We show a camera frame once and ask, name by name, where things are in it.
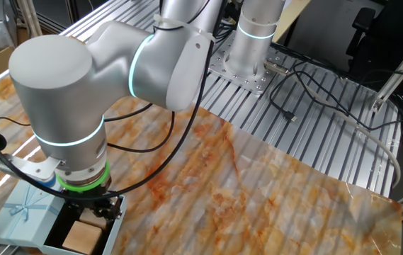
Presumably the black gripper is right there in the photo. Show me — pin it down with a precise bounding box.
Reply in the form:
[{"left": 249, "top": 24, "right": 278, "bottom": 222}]
[{"left": 62, "top": 178, "right": 123, "bottom": 221}]

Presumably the large wooden cube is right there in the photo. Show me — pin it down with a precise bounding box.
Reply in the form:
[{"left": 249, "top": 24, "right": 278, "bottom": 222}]
[
  {"left": 62, "top": 220, "right": 103, "bottom": 255},
  {"left": 79, "top": 208, "right": 108, "bottom": 231}
]

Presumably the light blue gift box base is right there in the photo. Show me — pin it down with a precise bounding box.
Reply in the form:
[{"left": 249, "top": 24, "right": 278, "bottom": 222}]
[{"left": 40, "top": 194, "right": 127, "bottom": 255}]

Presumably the light blue lid with bow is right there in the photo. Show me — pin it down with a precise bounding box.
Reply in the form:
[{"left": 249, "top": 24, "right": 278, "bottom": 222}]
[{"left": 0, "top": 178, "right": 66, "bottom": 249}]

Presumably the orange marble pattern mat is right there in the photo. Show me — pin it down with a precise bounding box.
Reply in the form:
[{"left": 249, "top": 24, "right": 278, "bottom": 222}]
[{"left": 0, "top": 35, "right": 403, "bottom": 255}]

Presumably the tan wooden board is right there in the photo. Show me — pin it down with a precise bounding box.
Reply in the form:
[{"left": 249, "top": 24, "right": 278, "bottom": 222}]
[{"left": 271, "top": 0, "right": 312, "bottom": 43}]

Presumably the black office chair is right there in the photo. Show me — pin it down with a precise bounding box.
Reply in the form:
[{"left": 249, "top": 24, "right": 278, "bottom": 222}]
[{"left": 346, "top": 0, "right": 403, "bottom": 116}]

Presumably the green flange ring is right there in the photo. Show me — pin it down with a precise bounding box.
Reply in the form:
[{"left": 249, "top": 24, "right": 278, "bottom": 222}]
[{"left": 56, "top": 161, "right": 112, "bottom": 193}]

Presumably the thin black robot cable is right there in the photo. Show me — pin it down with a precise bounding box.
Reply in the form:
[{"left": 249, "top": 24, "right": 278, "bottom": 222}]
[{"left": 0, "top": 101, "right": 176, "bottom": 154}]

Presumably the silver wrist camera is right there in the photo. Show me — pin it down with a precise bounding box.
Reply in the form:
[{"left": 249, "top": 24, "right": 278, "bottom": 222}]
[{"left": 0, "top": 152, "right": 62, "bottom": 188}]

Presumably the slanted aluminium frame post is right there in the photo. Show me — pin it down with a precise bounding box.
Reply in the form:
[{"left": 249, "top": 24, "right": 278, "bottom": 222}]
[
  {"left": 16, "top": 0, "right": 43, "bottom": 38},
  {"left": 370, "top": 28, "right": 403, "bottom": 113}
]

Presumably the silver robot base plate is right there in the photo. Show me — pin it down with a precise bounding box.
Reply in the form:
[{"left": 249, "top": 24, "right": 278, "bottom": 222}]
[{"left": 208, "top": 30, "right": 290, "bottom": 96}]

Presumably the black usb cable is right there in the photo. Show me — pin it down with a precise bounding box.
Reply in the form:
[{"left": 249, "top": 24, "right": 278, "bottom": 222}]
[{"left": 268, "top": 59, "right": 329, "bottom": 123}]

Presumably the long black table cable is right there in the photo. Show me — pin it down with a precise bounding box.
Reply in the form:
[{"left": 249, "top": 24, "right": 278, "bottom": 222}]
[{"left": 285, "top": 52, "right": 403, "bottom": 132}]

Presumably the thick white cable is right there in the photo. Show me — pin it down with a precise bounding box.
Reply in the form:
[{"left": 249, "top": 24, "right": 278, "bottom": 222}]
[{"left": 303, "top": 84, "right": 402, "bottom": 188}]

